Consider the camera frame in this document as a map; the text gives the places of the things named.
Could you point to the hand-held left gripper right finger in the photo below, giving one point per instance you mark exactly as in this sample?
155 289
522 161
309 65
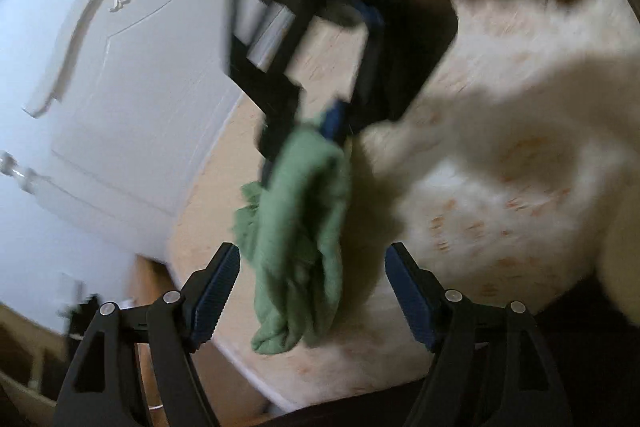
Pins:
407 302

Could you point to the beige floral bedspread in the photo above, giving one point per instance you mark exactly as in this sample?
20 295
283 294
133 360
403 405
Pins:
500 157

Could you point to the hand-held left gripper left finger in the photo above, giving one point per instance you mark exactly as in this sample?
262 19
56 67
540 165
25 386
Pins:
215 297

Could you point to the green cloth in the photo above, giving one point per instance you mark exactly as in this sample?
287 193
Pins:
295 232

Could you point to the white carved headboard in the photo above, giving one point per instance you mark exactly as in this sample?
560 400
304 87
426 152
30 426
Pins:
125 107

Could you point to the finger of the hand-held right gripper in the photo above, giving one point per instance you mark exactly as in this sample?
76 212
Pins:
334 119
280 107

